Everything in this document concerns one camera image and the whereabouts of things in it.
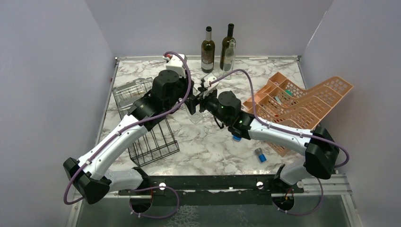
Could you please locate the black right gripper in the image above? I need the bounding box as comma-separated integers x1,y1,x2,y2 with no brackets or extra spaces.
184,86,230,125

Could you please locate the clear glass bottle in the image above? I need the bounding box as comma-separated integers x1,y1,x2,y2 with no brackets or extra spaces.
223,39,236,75
184,90,203,124

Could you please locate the green bottle silver capsule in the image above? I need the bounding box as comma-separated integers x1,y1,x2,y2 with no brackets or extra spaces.
201,26,215,73

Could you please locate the green bottle black capsule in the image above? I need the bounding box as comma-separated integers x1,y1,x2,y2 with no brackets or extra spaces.
220,23,235,70

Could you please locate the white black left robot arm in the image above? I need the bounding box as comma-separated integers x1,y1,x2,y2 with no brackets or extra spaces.
63,69,193,205

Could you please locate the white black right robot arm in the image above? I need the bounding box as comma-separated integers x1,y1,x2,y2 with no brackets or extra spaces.
185,91,339,192

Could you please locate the blue grey small bottle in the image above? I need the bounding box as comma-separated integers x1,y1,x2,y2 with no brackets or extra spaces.
254,148,267,163

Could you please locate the peach plastic stacked organizer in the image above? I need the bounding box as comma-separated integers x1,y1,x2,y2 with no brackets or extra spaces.
243,71,354,158

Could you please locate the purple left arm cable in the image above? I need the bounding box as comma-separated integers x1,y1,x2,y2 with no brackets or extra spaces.
63,51,192,220

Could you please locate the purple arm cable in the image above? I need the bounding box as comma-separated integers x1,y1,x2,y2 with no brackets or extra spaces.
63,51,192,220
209,69,350,217

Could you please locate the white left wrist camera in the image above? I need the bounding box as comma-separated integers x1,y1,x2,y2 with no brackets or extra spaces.
163,54,187,78

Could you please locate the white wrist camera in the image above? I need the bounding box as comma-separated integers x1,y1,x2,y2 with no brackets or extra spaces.
163,54,187,78
201,73,219,98

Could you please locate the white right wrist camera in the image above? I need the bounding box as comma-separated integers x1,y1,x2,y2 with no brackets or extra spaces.
201,73,219,98

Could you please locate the black wire wine rack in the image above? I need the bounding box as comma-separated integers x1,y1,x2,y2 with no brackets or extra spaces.
112,78,181,167

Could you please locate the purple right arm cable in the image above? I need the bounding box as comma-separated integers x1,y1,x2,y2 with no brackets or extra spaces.
209,69,350,217

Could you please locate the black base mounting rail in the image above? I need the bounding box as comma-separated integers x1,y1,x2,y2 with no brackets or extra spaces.
118,167,304,211

